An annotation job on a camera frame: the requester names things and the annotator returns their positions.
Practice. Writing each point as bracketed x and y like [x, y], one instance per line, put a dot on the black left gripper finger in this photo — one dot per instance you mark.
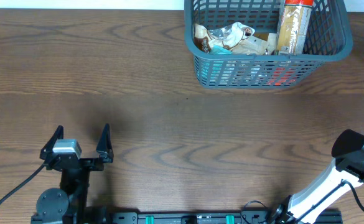
[48, 149]
[104, 146]

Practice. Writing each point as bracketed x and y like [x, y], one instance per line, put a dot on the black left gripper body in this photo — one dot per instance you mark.
[94, 165]

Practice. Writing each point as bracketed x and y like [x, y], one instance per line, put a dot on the dark grey plastic basket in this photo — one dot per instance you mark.
[328, 39]

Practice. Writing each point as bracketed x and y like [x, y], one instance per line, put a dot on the beige cookie bag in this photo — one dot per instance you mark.
[271, 39]
[251, 45]
[226, 37]

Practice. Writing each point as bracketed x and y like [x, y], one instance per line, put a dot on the light blue snack packet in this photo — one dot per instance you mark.
[220, 51]

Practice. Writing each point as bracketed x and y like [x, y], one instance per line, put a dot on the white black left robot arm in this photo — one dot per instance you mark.
[67, 203]

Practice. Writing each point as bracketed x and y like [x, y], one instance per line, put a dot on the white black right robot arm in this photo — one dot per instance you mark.
[344, 174]

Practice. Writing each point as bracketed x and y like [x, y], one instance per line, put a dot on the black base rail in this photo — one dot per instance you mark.
[188, 217]

